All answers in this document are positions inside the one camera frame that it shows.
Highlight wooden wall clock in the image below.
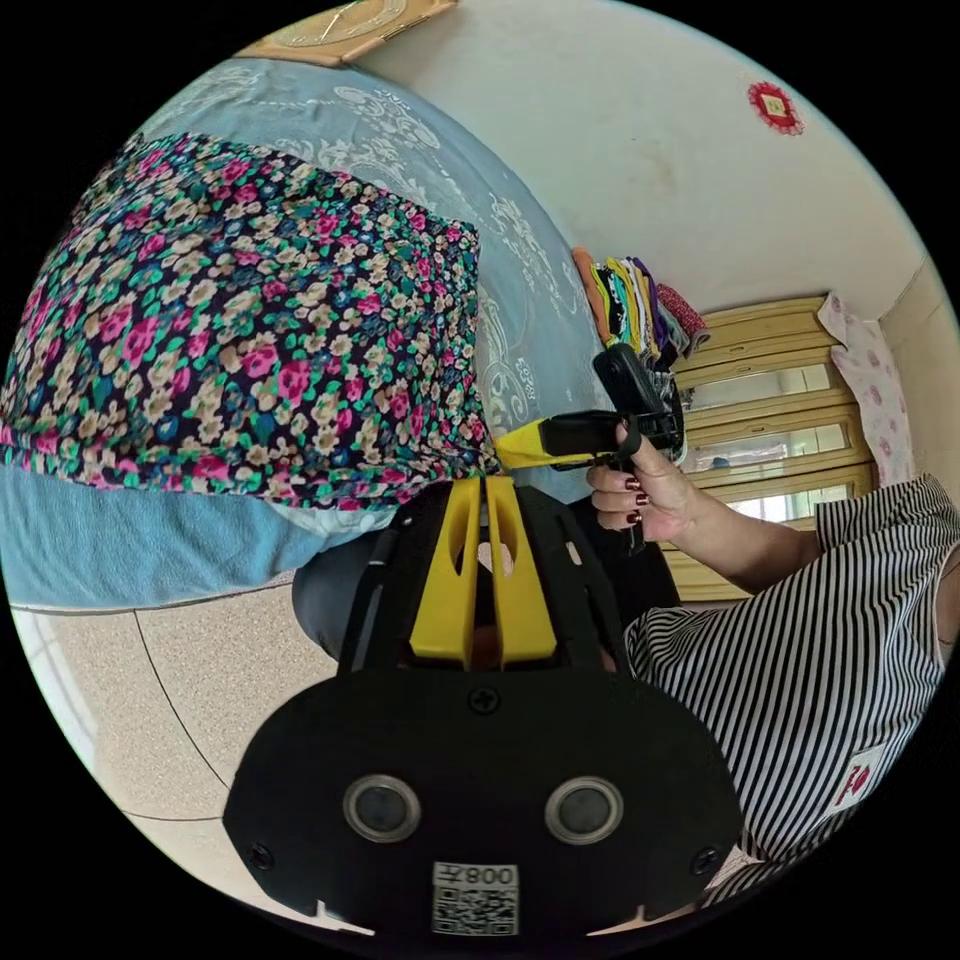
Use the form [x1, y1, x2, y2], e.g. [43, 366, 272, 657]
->
[238, 0, 460, 67]

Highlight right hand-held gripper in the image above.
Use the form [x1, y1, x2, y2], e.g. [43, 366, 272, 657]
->
[494, 409, 686, 558]

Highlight floral patterned pants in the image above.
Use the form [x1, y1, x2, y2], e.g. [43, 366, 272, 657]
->
[0, 131, 502, 512]

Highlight red wall ornament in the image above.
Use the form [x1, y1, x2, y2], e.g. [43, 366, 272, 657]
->
[745, 80, 808, 137]

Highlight yellow cupboard with mirror doors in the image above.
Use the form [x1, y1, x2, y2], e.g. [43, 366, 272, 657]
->
[658, 295, 880, 603]

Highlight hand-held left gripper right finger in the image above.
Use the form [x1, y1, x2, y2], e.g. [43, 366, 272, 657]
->
[485, 476, 559, 670]

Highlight person's body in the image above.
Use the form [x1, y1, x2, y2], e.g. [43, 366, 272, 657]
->
[290, 473, 960, 913]

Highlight bed with blue printed sheet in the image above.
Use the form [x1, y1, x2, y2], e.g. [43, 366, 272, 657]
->
[0, 56, 625, 610]

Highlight person's right forearm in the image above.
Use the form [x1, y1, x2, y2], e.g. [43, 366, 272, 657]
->
[674, 488, 828, 595]

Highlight pile of clothes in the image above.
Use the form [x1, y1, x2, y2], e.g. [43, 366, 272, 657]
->
[572, 247, 711, 363]

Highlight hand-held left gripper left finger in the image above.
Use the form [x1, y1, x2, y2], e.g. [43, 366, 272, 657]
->
[408, 477, 481, 662]

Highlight person's right hand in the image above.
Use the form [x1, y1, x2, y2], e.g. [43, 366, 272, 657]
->
[585, 418, 715, 543]

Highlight pink floral curtain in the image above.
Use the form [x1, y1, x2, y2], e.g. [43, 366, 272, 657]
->
[815, 290, 918, 490]

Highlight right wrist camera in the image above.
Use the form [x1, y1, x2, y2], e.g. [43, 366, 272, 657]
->
[592, 344, 670, 423]

